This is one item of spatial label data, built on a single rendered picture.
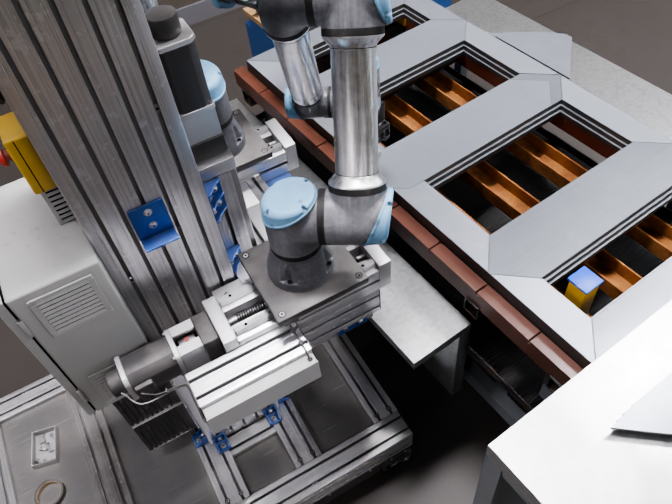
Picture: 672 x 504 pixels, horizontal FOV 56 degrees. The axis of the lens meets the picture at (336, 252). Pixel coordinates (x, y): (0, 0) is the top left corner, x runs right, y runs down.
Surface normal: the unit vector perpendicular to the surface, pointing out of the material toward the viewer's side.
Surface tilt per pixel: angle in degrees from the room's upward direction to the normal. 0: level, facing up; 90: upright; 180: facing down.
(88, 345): 90
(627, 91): 0
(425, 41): 0
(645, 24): 0
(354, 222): 62
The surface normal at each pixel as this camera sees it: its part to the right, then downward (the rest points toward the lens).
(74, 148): 0.49, 0.65
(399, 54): -0.08, -0.63
